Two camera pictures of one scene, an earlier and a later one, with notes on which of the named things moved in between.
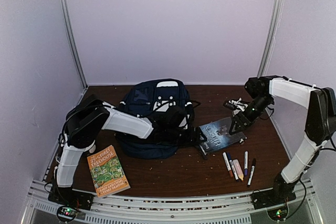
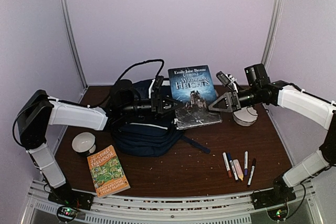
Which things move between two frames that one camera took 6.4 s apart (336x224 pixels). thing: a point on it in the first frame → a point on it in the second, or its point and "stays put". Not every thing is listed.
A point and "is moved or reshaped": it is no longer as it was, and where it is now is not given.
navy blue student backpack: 148,98 is moved or reshaped
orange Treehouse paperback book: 107,173 stays put
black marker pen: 252,168 stays put
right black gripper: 241,122 → 235,100
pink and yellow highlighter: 238,169 stays put
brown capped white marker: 228,164 stays put
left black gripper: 190,139 → 161,110
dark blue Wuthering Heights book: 217,135 → 193,86
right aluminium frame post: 274,23 stays put
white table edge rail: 238,207 stays put
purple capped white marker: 246,162 stays put
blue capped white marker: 229,156 stays put
